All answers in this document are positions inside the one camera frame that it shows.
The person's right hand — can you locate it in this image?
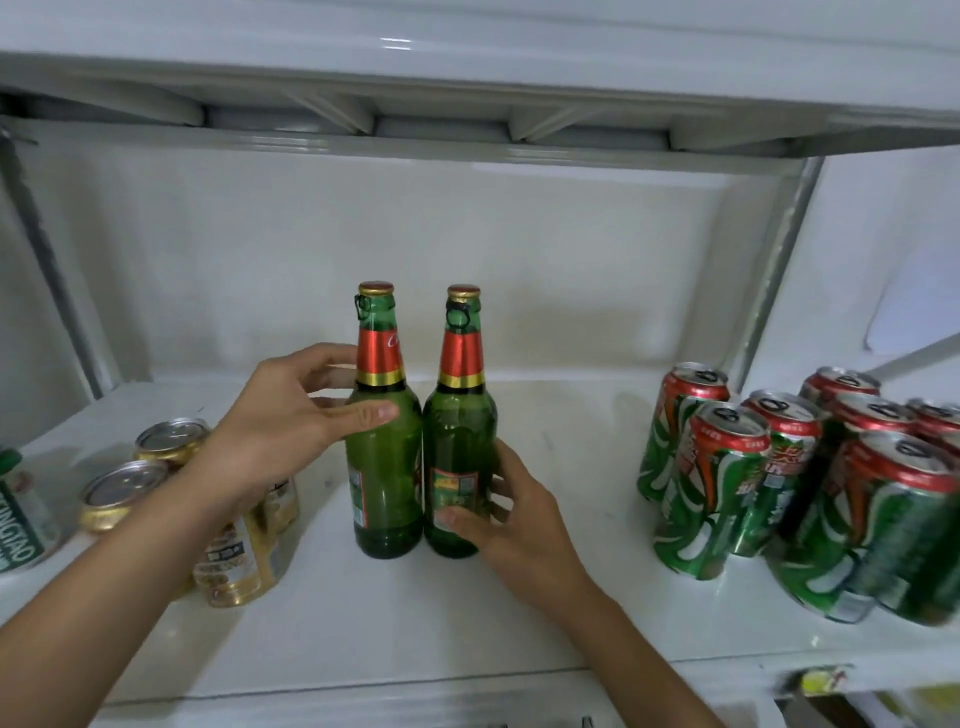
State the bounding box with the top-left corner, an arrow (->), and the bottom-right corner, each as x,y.
434,438 -> 597,610

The person's left hand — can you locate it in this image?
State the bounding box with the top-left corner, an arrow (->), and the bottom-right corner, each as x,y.
208,342 -> 402,513

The grey metal shelf upright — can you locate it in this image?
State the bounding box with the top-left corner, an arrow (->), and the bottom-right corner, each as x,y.
729,156 -> 825,393
0,123 -> 117,400

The yellow shelf tag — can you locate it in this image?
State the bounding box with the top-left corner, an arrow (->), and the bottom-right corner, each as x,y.
796,666 -> 855,696

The person's right forearm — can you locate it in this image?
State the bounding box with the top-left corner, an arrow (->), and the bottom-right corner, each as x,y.
541,579 -> 727,728

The gold beer can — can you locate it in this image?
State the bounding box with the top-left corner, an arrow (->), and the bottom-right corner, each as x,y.
78,459 -> 292,609
133,417 -> 301,536

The person's left forearm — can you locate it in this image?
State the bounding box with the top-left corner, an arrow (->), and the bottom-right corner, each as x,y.
0,442 -> 249,728

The cluster of green red cans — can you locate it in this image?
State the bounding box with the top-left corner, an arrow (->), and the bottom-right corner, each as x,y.
636,362 -> 960,628

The green glass beer bottle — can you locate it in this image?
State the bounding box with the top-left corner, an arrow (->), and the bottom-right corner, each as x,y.
344,281 -> 426,561
421,284 -> 499,560

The green and white beer can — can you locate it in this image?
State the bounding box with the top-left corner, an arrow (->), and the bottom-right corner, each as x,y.
0,447 -> 63,576

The white metal shelf board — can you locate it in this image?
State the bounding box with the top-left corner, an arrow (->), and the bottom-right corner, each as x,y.
0,0 -> 960,177

